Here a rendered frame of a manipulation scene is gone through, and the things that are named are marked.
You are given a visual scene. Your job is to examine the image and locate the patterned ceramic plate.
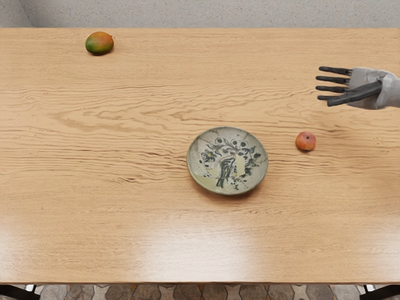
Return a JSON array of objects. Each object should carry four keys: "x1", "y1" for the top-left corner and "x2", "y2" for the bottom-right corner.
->
[{"x1": 186, "y1": 126, "x2": 269, "y2": 196}]

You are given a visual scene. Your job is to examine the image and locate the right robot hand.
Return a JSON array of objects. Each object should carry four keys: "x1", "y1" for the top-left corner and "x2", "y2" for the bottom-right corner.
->
[{"x1": 315, "y1": 66, "x2": 400, "y2": 110}]

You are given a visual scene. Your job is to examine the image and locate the green and red mango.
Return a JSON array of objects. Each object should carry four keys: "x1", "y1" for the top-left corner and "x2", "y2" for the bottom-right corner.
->
[{"x1": 84, "y1": 31, "x2": 114, "y2": 56}]

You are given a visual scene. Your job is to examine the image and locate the small red-orange fruit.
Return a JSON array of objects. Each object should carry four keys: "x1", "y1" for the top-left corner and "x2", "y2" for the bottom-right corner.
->
[{"x1": 295, "y1": 131, "x2": 318, "y2": 153}]

